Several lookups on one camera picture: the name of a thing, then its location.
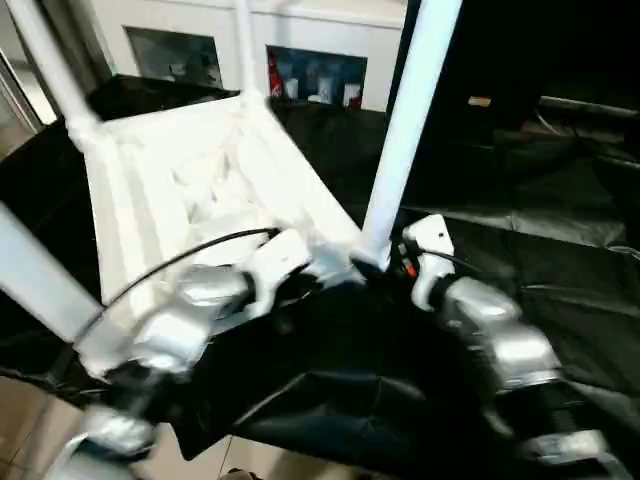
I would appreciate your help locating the grey curtain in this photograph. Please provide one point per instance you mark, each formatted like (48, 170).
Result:
(90, 40)

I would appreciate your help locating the white plastic table leg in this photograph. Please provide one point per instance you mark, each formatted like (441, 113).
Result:
(35, 270)
(50, 60)
(245, 50)
(415, 125)

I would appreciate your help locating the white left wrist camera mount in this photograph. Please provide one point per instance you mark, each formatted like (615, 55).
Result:
(277, 255)

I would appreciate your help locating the white plastic table top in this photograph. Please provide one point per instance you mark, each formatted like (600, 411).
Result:
(175, 165)

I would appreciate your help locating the black table mat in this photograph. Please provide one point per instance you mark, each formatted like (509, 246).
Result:
(525, 200)

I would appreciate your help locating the white glass-door cabinet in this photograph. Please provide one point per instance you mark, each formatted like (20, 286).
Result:
(300, 30)

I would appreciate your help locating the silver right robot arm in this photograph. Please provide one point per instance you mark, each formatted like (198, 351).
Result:
(500, 320)

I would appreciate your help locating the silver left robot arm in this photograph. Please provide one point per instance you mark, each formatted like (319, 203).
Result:
(165, 335)

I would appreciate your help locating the small beige label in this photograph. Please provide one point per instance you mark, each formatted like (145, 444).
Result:
(479, 101)

